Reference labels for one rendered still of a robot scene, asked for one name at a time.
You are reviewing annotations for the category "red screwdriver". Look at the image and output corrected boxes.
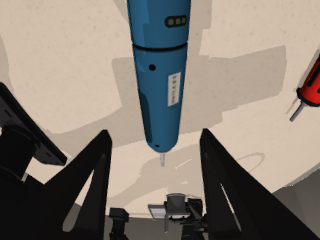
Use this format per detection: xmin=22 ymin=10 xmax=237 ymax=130
xmin=290 ymin=54 xmax=320 ymax=120

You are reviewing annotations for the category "blue electric screwdriver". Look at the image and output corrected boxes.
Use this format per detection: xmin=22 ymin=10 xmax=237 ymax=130
xmin=126 ymin=0 xmax=191 ymax=167

